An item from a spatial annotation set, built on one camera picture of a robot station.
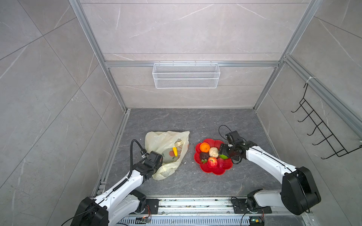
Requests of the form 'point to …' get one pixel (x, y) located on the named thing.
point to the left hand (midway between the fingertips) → (157, 161)
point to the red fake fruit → (212, 162)
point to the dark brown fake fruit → (204, 155)
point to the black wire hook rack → (340, 150)
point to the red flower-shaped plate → (204, 167)
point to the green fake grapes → (204, 161)
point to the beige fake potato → (213, 152)
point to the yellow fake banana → (175, 151)
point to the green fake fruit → (223, 157)
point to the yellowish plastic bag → (173, 145)
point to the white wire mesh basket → (186, 76)
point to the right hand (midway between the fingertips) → (223, 150)
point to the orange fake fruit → (204, 147)
